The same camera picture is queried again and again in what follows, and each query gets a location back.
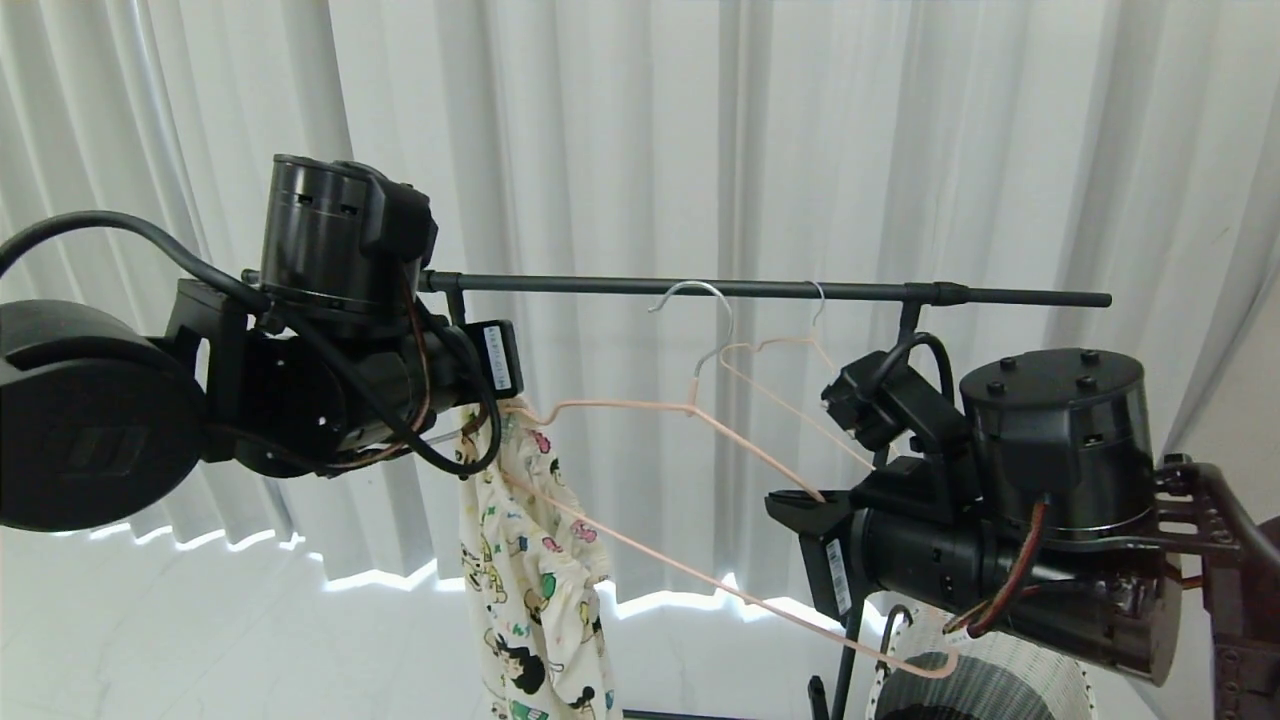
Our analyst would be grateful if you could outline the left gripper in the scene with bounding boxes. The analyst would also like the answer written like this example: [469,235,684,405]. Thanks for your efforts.
[240,320,524,479]

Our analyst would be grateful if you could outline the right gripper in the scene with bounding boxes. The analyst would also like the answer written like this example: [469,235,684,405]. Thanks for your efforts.
[800,503,1183,687]

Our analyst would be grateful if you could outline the cream printed garment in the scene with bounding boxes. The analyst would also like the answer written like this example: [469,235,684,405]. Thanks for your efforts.
[457,400,622,720]

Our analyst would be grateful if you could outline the pink clothes hanger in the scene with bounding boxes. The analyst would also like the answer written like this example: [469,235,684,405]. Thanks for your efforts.
[717,281,879,472]
[498,280,961,682]

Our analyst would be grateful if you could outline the white laundry basket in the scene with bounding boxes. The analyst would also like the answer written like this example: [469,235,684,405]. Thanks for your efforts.
[865,604,1101,720]

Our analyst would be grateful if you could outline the black clothes rack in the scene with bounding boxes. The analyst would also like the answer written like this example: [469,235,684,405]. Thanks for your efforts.
[240,268,1113,720]

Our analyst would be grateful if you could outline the white curtain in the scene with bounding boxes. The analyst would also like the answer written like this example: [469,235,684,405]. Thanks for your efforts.
[0,0,1280,613]

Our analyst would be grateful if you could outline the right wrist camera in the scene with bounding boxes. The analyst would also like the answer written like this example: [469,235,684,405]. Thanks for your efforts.
[820,348,977,501]

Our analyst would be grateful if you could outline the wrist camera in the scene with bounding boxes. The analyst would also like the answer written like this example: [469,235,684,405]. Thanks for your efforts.
[820,348,977,501]
[365,165,439,291]

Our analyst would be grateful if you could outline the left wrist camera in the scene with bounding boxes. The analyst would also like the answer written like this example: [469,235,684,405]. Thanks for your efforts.
[365,165,439,291]

